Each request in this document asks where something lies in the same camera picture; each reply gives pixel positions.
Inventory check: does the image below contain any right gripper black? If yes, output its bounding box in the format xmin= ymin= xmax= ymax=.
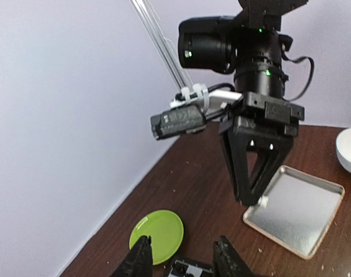
xmin=218 ymin=91 xmax=305 ymax=206

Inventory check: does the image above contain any black white chessboard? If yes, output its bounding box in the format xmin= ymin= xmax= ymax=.
xmin=163 ymin=258 xmax=213 ymax=277

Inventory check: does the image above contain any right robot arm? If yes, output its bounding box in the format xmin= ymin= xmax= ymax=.
xmin=178 ymin=1 xmax=304 ymax=206

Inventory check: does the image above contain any right aluminium frame post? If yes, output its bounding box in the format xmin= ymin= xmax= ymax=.
xmin=131 ymin=0 xmax=193 ymax=89

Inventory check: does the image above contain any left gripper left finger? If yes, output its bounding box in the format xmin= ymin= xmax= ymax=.
xmin=113 ymin=235 xmax=153 ymax=277

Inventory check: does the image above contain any white bowl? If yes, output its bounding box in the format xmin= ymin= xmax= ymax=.
xmin=335 ymin=128 xmax=351 ymax=173

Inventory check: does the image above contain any green plate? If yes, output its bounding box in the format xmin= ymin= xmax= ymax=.
xmin=129 ymin=209 xmax=184 ymax=265

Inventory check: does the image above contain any metal wooden tray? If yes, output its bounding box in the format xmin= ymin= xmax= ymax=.
xmin=243 ymin=165 xmax=345 ymax=260

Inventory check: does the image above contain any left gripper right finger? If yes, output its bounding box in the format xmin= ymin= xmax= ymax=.
xmin=212 ymin=235 xmax=253 ymax=277

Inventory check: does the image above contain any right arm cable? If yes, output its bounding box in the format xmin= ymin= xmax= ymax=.
xmin=283 ymin=34 xmax=315 ymax=102

